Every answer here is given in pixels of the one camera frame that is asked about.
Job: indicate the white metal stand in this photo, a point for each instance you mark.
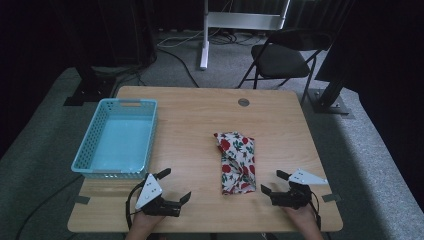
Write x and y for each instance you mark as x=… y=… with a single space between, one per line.
x=240 y=20

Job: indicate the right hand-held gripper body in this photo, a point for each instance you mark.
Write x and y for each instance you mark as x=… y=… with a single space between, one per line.
x=296 y=196

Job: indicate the light blue plastic basket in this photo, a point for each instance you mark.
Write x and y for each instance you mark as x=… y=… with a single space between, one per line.
x=121 y=143

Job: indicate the grey round table grommet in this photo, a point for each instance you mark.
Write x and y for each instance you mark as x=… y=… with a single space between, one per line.
x=243 y=102

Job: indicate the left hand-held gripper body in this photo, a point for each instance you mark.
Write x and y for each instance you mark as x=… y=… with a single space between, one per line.
x=150 y=193

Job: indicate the red floral white garment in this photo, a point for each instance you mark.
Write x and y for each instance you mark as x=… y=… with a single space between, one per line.
x=237 y=156

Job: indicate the person's left hand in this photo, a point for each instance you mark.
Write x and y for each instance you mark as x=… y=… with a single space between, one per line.
x=146 y=221

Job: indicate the black stand with flat base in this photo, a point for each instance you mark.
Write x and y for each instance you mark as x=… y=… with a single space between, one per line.
x=88 y=90

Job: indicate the grey tape strip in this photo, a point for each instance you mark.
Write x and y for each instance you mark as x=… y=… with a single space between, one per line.
x=331 y=197
x=82 y=200

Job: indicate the black post on metal plate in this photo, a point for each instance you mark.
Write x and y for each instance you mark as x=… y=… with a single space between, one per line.
x=330 y=100

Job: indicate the black folding chair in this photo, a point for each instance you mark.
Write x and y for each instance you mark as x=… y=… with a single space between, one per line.
x=280 y=60

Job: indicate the person's right hand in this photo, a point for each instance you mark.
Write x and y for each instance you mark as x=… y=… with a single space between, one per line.
x=303 y=216

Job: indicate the dark cabinet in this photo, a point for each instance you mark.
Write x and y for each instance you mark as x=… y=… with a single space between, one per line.
x=128 y=33

